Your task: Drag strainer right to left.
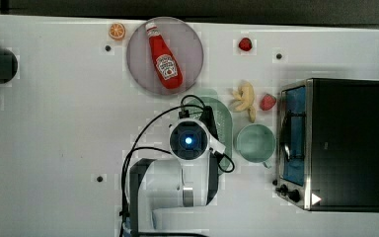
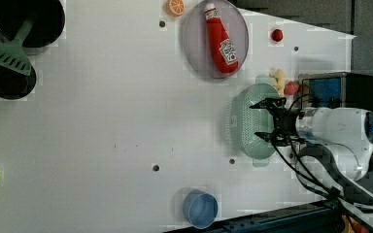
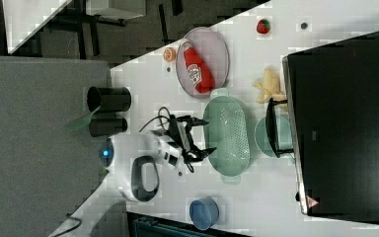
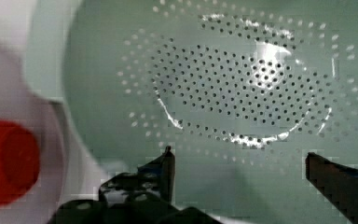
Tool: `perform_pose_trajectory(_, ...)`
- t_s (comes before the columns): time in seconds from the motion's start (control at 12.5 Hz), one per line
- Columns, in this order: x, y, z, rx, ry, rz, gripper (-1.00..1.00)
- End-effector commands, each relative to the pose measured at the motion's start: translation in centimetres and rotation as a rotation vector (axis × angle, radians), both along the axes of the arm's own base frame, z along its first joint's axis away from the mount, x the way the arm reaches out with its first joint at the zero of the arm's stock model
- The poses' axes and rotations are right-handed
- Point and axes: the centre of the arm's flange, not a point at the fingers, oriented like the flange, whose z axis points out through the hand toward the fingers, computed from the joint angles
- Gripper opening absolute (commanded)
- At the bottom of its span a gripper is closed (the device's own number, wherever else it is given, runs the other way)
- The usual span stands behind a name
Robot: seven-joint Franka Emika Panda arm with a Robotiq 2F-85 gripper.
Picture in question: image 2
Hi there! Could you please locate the blue cup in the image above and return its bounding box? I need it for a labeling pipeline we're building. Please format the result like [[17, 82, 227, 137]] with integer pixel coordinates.
[[183, 189, 219, 229]]

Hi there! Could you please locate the pink strawberry toy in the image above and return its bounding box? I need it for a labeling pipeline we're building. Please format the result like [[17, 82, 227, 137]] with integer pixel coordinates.
[[284, 82, 299, 95]]

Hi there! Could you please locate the yellow banana peel toy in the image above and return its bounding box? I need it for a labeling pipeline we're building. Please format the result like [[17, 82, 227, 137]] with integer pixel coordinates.
[[269, 69, 287, 96]]

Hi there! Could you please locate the orange slice toy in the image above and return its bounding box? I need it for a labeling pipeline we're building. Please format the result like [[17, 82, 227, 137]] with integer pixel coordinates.
[[166, 0, 185, 17]]

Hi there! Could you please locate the mint green oval strainer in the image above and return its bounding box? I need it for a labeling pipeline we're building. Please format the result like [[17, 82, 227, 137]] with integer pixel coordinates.
[[229, 83, 279, 167]]

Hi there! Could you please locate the black toaster oven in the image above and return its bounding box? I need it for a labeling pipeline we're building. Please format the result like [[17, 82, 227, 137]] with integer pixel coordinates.
[[298, 72, 373, 112]]

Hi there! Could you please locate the red strawberry toy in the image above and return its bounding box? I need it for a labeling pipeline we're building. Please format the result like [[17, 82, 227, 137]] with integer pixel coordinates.
[[271, 29, 284, 42]]

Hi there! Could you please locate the black cylindrical holder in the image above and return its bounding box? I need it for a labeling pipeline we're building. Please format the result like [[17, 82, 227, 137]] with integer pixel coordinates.
[[0, 66, 37, 100]]

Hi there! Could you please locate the grey round plate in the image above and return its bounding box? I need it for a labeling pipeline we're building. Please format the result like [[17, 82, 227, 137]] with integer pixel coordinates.
[[183, 0, 249, 79]]

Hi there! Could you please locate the green spatula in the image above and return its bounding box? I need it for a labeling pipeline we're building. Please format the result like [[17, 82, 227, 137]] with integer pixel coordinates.
[[0, 18, 34, 76]]

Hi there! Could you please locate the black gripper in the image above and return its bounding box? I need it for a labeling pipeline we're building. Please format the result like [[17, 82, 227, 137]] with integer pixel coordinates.
[[251, 97, 299, 146]]

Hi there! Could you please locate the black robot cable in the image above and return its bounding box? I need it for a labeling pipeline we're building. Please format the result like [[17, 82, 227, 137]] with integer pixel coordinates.
[[270, 83, 373, 212]]

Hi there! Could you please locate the red ketchup bottle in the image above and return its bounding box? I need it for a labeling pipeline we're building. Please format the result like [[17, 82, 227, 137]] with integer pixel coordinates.
[[204, 2, 239, 74]]

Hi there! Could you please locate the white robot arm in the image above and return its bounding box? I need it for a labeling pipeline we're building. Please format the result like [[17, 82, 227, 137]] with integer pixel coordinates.
[[250, 98, 373, 233]]

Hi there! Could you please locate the black round pot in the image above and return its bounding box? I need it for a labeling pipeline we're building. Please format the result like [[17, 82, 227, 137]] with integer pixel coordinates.
[[0, 0, 65, 48]]

